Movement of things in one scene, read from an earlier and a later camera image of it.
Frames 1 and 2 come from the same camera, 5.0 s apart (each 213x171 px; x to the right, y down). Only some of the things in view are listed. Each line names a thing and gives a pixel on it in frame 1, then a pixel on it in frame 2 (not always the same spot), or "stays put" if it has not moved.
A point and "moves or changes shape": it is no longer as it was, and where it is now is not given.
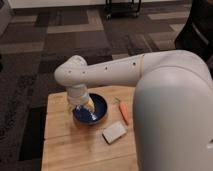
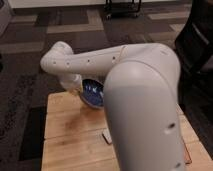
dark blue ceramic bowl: [83, 116] moves or changes shape
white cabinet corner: [5, 16] stays put
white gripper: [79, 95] → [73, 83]
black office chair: [197, 33] stays put
